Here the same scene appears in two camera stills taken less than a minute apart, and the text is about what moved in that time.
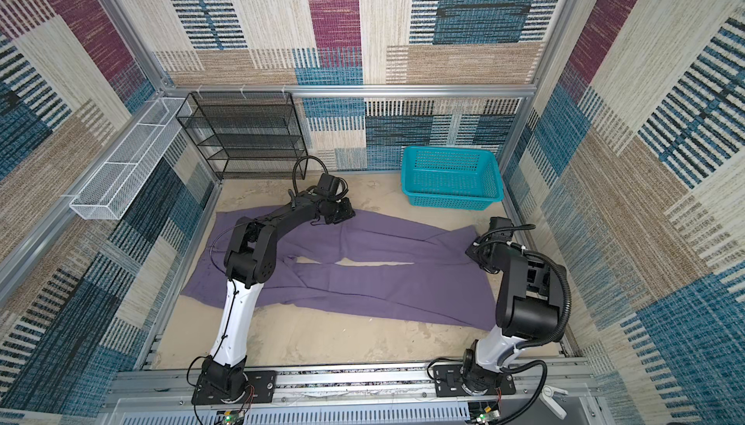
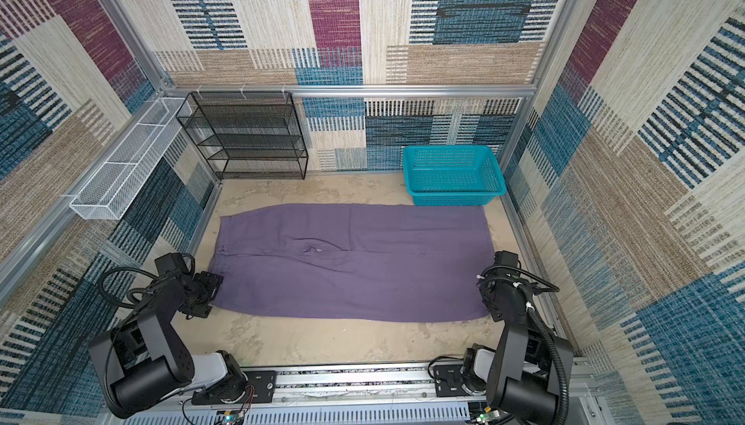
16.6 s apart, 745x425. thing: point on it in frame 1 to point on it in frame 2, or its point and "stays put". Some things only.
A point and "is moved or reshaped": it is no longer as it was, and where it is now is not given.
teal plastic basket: (451, 178) stays put
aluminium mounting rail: (544, 396) stays put
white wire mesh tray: (106, 194) stays put
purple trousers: (403, 272) is moved or reshaped
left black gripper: (346, 212) to (210, 279)
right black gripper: (472, 252) to (496, 314)
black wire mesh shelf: (246, 135) stays put
